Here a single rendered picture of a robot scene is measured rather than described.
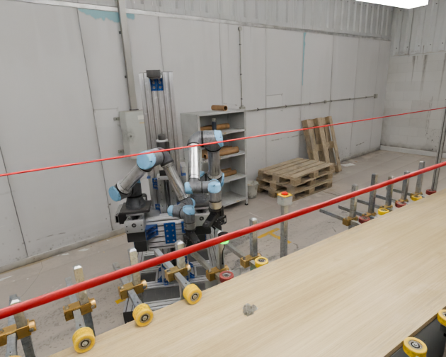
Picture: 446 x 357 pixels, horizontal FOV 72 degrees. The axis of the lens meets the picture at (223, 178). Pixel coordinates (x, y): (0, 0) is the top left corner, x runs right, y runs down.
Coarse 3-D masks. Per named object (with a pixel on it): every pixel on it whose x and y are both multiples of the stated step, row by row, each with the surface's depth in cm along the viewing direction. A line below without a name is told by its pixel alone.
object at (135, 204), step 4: (136, 196) 235; (140, 196) 238; (128, 200) 236; (132, 200) 235; (136, 200) 235; (140, 200) 238; (128, 204) 237; (132, 204) 235; (136, 204) 235; (140, 204) 238; (144, 204) 241; (128, 208) 236; (132, 208) 235; (136, 208) 235
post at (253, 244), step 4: (252, 220) 189; (256, 220) 191; (252, 224) 190; (252, 232) 192; (256, 232) 193; (252, 236) 193; (256, 236) 194; (252, 240) 194; (256, 240) 195; (252, 244) 194; (256, 244) 196; (252, 248) 195; (256, 248) 196; (252, 252) 196; (256, 252) 197; (252, 268) 200
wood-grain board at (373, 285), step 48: (336, 240) 205; (384, 240) 203; (432, 240) 200; (240, 288) 161; (288, 288) 159; (336, 288) 158; (384, 288) 156; (432, 288) 155; (96, 336) 134; (144, 336) 133; (192, 336) 131; (240, 336) 130; (288, 336) 129; (336, 336) 128; (384, 336) 127
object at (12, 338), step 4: (12, 296) 153; (16, 296) 154; (12, 316) 140; (8, 320) 137; (12, 320) 137; (8, 324) 134; (8, 336) 128; (12, 336) 128; (16, 336) 130; (8, 340) 126; (12, 340) 126; (16, 340) 128; (8, 344) 124; (12, 344) 124; (16, 344) 126; (8, 348) 122; (12, 348) 122; (16, 348) 124; (8, 352) 120; (12, 352) 120; (16, 352) 121; (8, 356) 118
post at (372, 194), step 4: (372, 176) 253; (376, 176) 251; (372, 180) 253; (376, 180) 252; (372, 184) 254; (372, 192) 255; (372, 196) 256; (372, 200) 257; (372, 204) 258; (368, 208) 262; (372, 208) 259; (372, 212) 261
